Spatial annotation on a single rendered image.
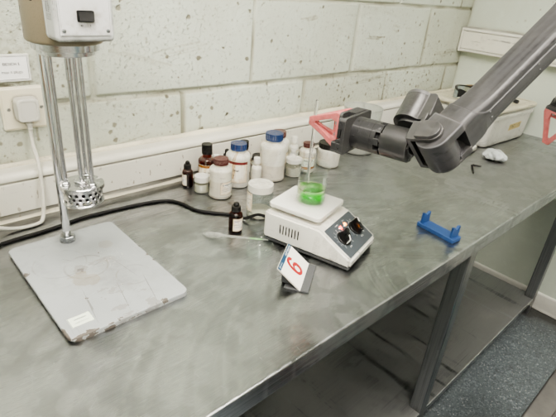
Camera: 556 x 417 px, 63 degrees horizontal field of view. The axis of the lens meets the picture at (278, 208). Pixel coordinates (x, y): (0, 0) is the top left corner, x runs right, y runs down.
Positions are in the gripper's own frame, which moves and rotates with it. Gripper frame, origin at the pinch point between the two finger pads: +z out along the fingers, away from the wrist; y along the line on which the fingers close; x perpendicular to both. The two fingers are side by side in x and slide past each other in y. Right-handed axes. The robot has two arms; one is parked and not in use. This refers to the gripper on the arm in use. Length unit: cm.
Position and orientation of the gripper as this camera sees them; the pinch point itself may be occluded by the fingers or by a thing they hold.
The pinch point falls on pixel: (313, 120)
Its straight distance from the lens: 88.8
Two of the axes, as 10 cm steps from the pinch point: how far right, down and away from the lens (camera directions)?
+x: -0.8, 8.9, 4.5
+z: -8.1, -3.2, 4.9
